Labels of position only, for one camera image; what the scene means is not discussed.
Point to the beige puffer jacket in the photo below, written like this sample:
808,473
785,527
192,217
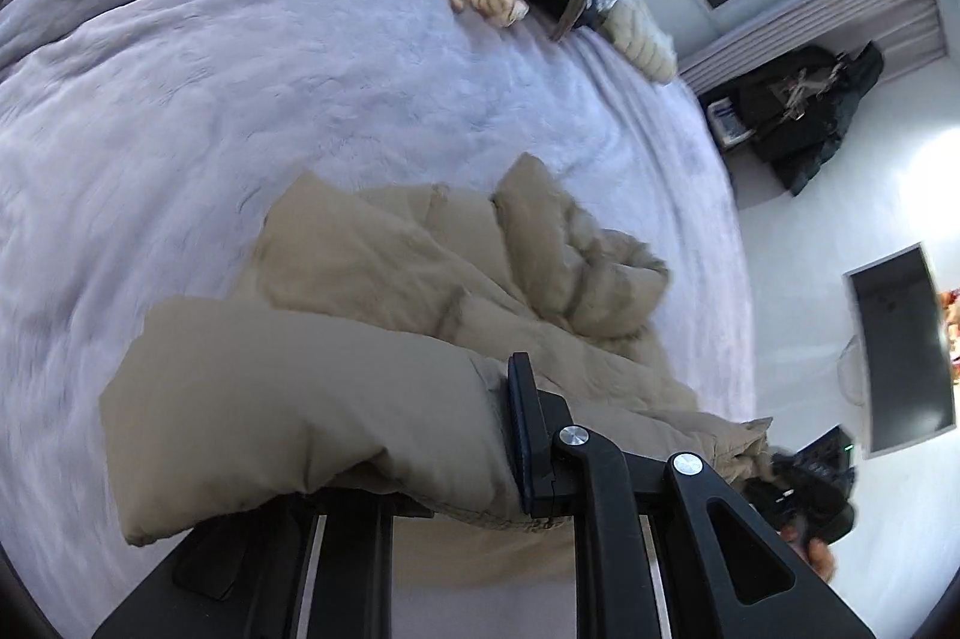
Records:
360,324

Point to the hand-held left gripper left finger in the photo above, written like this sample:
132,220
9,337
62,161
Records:
225,564

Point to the grey pleated curtain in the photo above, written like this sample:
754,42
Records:
825,16

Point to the wall mounted television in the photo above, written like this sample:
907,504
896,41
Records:
900,346

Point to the lilac bed blanket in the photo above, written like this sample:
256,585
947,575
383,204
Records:
225,84

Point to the printed picture frame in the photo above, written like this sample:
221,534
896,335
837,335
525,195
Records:
727,121

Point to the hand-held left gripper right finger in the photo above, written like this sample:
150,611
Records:
529,451

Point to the dark navy garment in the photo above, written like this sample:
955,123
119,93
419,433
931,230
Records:
592,13

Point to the person's right hand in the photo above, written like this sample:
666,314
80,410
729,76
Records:
814,549

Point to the hanging dark coats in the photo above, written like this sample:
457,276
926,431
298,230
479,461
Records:
802,106

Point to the folded cream puffer jacket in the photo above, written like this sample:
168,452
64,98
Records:
637,35

